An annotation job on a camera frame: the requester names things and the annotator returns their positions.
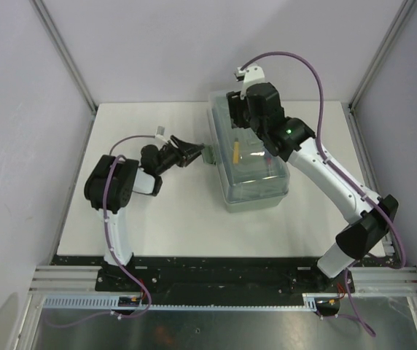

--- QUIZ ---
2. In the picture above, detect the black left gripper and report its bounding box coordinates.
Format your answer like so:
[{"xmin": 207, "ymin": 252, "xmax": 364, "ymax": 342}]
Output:
[{"xmin": 155, "ymin": 136, "xmax": 203, "ymax": 176}]

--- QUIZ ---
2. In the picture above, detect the yellow handled screwdriver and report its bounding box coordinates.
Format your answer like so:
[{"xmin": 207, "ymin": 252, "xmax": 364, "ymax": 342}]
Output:
[{"xmin": 233, "ymin": 138, "xmax": 240, "ymax": 165}]

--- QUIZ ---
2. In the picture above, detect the blue handled screwdriver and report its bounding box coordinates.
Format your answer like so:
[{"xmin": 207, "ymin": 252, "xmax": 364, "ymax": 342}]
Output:
[{"xmin": 264, "ymin": 153, "xmax": 271, "ymax": 173}]

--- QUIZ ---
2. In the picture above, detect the green toolbox with clear lid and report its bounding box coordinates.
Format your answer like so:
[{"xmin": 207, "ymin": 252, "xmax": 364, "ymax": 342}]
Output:
[{"xmin": 207, "ymin": 90, "xmax": 290, "ymax": 213}]

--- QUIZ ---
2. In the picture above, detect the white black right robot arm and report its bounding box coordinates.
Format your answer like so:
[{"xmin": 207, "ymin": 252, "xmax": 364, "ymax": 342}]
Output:
[{"xmin": 226, "ymin": 82, "xmax": 398, "ymax": 292}]

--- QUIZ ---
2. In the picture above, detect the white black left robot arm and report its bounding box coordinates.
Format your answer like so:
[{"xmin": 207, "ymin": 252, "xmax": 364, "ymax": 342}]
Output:
[{"xmin": 84, "ymin": 136, "xmax": 205, "ymax": 292}]

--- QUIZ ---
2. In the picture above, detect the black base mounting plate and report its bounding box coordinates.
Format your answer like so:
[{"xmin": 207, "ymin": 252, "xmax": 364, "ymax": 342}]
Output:
[{"xmin": 50, "ymin": 254, "xmax": 355, "ymax": 292}]

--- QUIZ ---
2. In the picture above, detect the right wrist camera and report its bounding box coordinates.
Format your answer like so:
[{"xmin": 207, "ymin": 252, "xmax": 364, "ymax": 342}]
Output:
[{"xmin": 235, "ymin": 63, "xmax": 265, "ymax": 100}]

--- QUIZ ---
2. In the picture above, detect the aluminium frame post right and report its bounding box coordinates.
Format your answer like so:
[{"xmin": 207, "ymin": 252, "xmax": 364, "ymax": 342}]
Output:
[{"xmin": 348, "ymin": 0, "xmax": 417, "ymax": 110}]

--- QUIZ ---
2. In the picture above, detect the aluminium frame post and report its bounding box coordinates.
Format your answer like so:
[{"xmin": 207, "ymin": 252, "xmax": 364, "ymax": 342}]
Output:
[
  {"xmin": 348, "ymin": 0, "xmax": 417, "ymax": 110},
  {"xmin": 28, "ymin": 0, "xmax": 98, "ymax": 112}
]

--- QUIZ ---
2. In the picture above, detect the grey slotted cable duct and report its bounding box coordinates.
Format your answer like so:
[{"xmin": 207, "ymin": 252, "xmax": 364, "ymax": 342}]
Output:
[{"xmin": 42, "ymin": 294, "xmax": 340, "ymax": 311}]

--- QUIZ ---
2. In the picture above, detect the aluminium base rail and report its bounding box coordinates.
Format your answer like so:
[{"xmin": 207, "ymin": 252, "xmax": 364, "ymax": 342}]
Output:
[{"xmin": 29, "ymin": 265, "xmax": 101, "ymax": 293}]

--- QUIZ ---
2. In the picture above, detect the aluminium frame post left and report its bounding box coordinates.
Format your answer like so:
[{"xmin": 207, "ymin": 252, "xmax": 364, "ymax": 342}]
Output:
[{"xmin": 28, "ymin": 0, "xmax": 98, "ymax": 112}]

